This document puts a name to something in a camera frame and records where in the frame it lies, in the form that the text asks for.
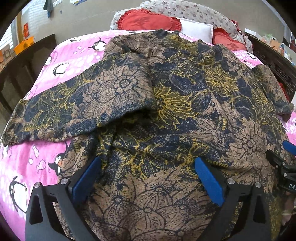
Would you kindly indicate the left red ruffled pillow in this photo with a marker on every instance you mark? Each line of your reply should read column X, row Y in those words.
column 144, row 19

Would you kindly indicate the white square pillow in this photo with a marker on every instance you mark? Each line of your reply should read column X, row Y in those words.
column 196, row 31

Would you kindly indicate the brown floral patterned garment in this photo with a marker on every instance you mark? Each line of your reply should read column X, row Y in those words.
column 157, row 129

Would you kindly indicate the right red ruffled pillow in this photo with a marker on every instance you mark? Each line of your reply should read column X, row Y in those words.
column 220, row 36

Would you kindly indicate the red wall decoration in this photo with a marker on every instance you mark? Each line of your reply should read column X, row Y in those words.
column 26, row 32

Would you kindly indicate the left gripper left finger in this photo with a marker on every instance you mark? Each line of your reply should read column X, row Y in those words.
column 42, row 222

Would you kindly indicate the pink penguin bed blanket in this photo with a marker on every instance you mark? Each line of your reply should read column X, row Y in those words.
column 46, row 97

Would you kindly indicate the dark wooden side table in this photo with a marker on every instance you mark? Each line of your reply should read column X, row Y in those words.
column 22, row 65

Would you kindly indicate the red ruffled pillow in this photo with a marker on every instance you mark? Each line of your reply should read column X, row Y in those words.
column 220, row 36
column 144, row 19

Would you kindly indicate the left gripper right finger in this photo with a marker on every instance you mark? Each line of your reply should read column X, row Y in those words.
column 243, row 213

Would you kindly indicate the floral padded headboard cover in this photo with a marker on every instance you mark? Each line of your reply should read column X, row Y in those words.
column 199, row 13

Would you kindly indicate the orange box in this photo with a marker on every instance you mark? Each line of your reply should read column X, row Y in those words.
column 24, row 45

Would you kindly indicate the dark carved wooden cabinet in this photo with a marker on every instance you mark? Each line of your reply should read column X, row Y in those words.
column 282, row 69

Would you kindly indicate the dark hanging cloth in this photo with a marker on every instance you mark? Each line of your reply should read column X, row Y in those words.
column 48, row 7

